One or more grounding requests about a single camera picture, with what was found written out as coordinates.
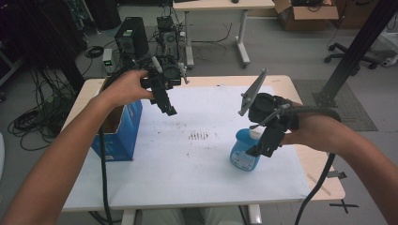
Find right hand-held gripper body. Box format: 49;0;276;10
237;67;301;133

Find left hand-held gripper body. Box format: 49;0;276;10
140;55;191;95

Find blue bottle with white cap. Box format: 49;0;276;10
229;126;266;173

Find blue cardboard box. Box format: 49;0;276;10
90;76;144;162

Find person's left hand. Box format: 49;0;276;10
99;68;156;109

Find person's right hand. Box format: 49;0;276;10
280;107;342;153

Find small black computer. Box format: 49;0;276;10
156;15;181;60

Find black computer tower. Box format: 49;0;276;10
114;16;150;60

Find beige tape strip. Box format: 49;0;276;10
307;172;331;197

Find small white power device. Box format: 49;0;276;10
101;47;115;74

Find white table leg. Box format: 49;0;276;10
248;203;263;225
121;209;137;225

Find grey tape strip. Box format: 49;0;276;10
327;170;347;180

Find white table mat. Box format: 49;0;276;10
62;84;311;211

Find grey floor mat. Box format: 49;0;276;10
292;79;379;132

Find white-legged wooden table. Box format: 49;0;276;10
172;0;276;69

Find black tape cross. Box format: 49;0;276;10
329;199;360;215

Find black office chair base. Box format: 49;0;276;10
323;41;381;70

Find open brown cardboard box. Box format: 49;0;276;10
273;0;340;32

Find black metal stand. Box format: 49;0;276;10
313;0;398;109

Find dark brown cardboard box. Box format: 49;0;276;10
331;0;381;31

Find white equipment base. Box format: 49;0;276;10
378;31;398;68

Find thin black floor cable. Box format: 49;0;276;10
191;22;234;63

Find coiled black cable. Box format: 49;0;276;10
84;45;105;59

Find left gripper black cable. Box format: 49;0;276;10
98;59;151;225

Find bundle of black floor cables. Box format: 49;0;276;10
8;67;78;153

